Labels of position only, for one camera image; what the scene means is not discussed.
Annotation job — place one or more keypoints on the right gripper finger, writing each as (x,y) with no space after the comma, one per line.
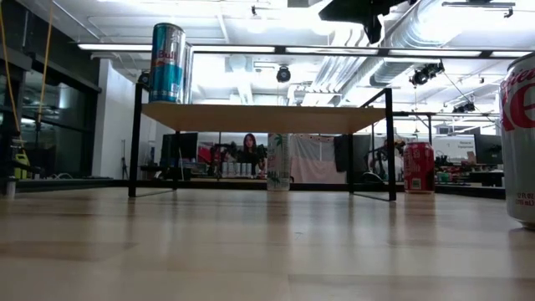
(374,29)

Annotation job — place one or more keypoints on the red Coca-Cola can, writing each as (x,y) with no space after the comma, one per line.
(419,167)

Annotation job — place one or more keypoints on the blue silver Red Bull can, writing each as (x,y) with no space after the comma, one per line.
(189,75)
(167,79)

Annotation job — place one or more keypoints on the wooden shelf black metal legs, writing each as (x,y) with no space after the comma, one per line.
(263,118)

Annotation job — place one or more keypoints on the black hanging cloth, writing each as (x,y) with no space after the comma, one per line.
(342,152)

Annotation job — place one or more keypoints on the white pink hanging cloth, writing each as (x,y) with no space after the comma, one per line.
(317,163)

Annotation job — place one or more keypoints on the black monitor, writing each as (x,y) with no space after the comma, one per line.
(488,148)
(179,146)

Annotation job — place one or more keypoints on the tall white palm-print can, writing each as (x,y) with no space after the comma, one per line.
(278,167)

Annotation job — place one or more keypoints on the person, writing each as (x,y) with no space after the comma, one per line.
(251,152)

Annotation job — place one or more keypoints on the silver Diet Coke can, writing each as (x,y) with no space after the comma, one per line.
(520,167)

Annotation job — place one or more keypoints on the yellow green device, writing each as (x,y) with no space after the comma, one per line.
(21,164)

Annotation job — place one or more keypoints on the white cup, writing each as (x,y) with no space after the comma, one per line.
(10,189)

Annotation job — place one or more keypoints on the black metal table frame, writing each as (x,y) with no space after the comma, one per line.
(83,184)

